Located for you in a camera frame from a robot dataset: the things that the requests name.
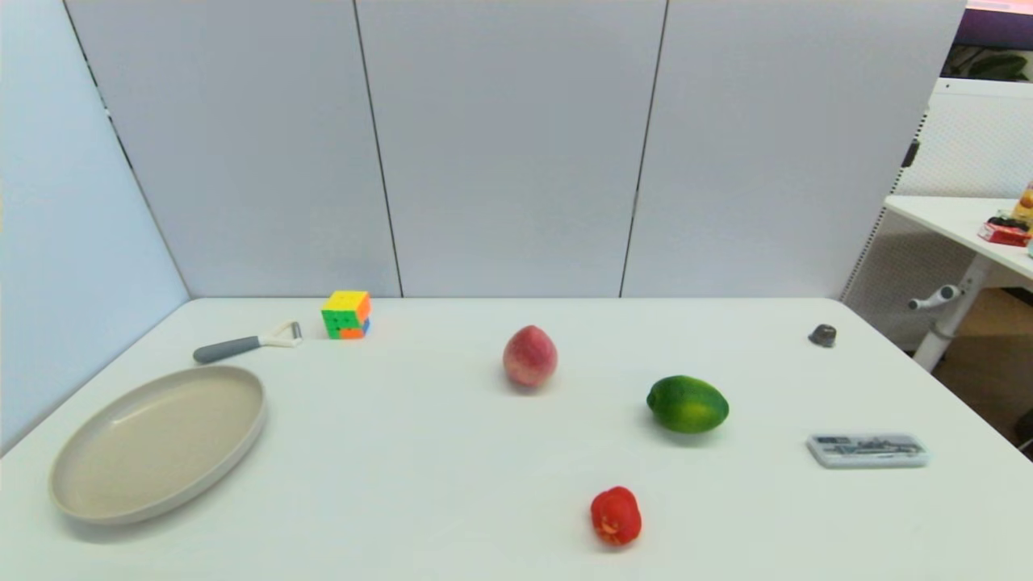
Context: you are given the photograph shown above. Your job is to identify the grey handled white peeler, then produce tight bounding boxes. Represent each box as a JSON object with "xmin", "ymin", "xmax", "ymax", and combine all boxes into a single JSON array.
[{"xmin": 192, "ymin": 321, "xmax": 303, "ymax": 365}]

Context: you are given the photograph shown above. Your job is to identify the pink peach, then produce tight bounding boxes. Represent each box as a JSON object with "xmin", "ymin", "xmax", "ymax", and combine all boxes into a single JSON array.
[{"xmin": 502, "ymin": 324, "xmax": 559, "ymax": 391}]

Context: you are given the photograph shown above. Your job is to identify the multicoloured puzzle cube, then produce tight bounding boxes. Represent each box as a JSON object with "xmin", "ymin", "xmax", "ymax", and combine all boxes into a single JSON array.
[{"xmin": 320, "ymin": 290, "xmax": 372, "ymax": 341}]

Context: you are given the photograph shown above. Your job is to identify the green lime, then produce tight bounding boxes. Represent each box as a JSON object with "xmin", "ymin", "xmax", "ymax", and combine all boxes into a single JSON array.
[{"xmin": 646, "ymin": 374, "xmax": 730, "ymax": 435}]

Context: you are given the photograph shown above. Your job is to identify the red tomato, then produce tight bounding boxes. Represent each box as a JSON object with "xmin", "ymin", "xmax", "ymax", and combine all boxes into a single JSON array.
[{"xmin": 589, "ymin": 486, "xmax": 643, "ymax": 548}]

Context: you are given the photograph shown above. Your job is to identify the grey rectangular printed case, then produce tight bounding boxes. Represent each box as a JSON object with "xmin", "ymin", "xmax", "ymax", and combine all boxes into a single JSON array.
[{"xmin": 807, "ymin": 433, "xmax": 929, "ymax": 470}]

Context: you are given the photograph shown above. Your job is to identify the beige oval plate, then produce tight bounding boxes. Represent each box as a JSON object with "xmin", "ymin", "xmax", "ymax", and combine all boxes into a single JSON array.
[{"xmin": 50, "ymin": 365, "xmax": 267, "ymax": 525}]

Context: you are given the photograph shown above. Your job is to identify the white background desk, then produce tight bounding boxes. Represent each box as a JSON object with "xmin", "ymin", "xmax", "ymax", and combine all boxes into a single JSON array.
[{"xmin": 885, "ymin": 195, "xmax": 1033, "ymax": 372}]

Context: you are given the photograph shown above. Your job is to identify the white perforated partition panel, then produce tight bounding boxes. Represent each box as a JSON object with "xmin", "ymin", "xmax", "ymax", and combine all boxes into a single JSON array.
[{"xmin": 839, "ymin": 77, "xmax": 1033, "ymax": 352}]

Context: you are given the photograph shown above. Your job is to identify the red box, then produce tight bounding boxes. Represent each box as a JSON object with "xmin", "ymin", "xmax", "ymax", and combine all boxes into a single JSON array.
[{"xmin": 978, "ymin": 222, "xmax": 1033, "ymax": 248}]

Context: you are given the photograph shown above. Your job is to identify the green plant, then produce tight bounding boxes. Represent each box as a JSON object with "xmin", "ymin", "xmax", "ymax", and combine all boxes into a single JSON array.
[{"xmin": 948, "ymin": 47, "xmax": 1033, "ymax": 82}]

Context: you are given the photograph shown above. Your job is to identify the white desk crank handle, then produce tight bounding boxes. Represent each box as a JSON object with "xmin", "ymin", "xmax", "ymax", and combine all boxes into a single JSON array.
[{"xmin": 908, "ymin": 284, "xmax": 963, "ymax": 311}]

